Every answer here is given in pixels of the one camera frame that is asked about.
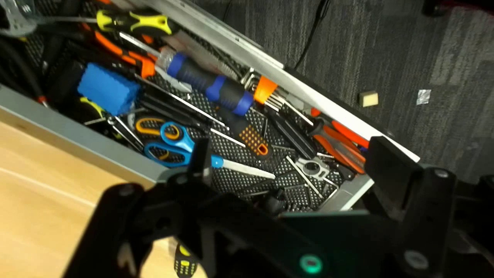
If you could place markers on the black knob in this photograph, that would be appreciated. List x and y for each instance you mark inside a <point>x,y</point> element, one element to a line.
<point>275,204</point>

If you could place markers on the metal cabinet with wooden top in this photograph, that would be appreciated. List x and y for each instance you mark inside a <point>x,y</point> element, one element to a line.
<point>40,194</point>

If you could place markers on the orange hex key set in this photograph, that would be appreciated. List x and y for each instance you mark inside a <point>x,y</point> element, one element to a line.
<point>264,89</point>

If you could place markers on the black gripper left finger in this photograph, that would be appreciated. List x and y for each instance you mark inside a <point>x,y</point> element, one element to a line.
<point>128,216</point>

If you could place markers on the silver wrench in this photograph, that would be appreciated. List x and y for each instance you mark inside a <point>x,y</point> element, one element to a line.
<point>17,23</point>

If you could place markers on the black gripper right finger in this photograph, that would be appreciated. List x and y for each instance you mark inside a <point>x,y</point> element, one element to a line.
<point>421,216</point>

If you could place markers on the black orange dotted screwdriver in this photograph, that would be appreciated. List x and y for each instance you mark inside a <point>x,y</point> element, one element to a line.
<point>253,137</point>

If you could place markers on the yellow sticker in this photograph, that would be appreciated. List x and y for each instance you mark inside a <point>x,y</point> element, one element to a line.
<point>369,99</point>

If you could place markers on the white tag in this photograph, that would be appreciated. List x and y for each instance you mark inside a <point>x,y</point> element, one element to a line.
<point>423,95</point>

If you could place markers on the metal tool drawer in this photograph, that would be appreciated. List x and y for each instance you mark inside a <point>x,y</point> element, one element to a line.
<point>247,187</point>

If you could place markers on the silver metal clamp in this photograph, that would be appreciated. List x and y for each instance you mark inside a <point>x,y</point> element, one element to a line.
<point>310,167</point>

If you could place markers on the blue ribbed block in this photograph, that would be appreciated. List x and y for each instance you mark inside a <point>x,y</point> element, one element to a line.
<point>105,86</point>

